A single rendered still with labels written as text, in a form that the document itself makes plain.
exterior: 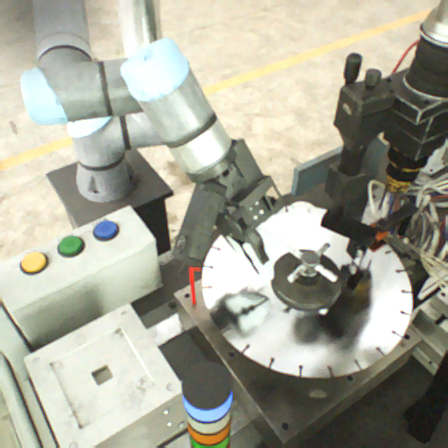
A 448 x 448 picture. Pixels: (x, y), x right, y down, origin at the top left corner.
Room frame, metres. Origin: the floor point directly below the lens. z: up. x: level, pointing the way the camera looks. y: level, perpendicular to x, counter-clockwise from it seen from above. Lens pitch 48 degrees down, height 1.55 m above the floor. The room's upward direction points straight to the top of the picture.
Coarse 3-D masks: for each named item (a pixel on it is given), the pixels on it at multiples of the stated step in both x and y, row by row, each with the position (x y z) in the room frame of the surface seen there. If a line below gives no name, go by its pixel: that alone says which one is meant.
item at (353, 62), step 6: (354, 54) 0.53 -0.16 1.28; (348, 60) 0.53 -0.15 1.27; (354, 60) 0.53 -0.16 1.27; (360, 60) 0.53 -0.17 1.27; (348, 66) 0.53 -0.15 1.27; (354, 66) 0.53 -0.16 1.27; (360, 66) 0.53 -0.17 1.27; (348, 72) 0.53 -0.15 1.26; (354, 72) 0.53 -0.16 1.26; (348, 78) 0.53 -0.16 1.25; (354, 78) 0.53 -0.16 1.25
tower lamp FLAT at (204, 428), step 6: (186, 414) 0.16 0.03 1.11; (228, 414) 0.16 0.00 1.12; (192, 420) 0.15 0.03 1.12; (222, 420) 0.15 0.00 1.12; (228, 420) 0.16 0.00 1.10; (192, 426) 0.16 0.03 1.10; (198, 426) 0.15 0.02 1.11; (204, 426) 0.15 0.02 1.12; (210, 426) 0.15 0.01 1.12; (216, 426) 0.15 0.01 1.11; (222, 426) 0.15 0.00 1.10; (204, 432) 0.15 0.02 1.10; (210, 432) 0.15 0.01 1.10; (216, 432) 0.15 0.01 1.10
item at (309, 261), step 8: (288, 248) 0.46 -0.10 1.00; (320, 248) 0.46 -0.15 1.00; (296, 256) 0.45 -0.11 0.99; (304, 256) 0.44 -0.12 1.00; (312, 256) 0.44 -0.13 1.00; (304, 264) 0.43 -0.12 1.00; (312, 264) 0.43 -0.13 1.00; (296, 272) 0.41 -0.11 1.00; (304, 272) 0.43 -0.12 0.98; (312, 272) 0.42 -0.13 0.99; (320, 272) 0.42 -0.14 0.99; (328, 272) 0.41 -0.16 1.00; (288, 280) 0.41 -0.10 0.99
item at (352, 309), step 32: (288, 224) 0.56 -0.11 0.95; (224, 256) 0.49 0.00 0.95; (384, 256) 0.49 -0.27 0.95; (224, 288) 0.42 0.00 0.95; (256, 288) 0.42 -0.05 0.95; (352, 288) 0.42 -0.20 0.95; (384, 288) 0.42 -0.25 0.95; (224, 320) 0.36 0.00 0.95; (256, 320) 0.36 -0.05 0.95; (288, 320) 0.36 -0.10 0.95; (320, 320) 0.36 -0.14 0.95; (352, 320) 0.36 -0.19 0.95; (384, 320) 0.36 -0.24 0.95; (256, 352) 0.31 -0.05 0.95; (288, 352) 0.31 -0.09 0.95; (320, 352) 0.31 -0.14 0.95; (352, 352) 0.31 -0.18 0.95; (384, 352) 0.31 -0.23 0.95
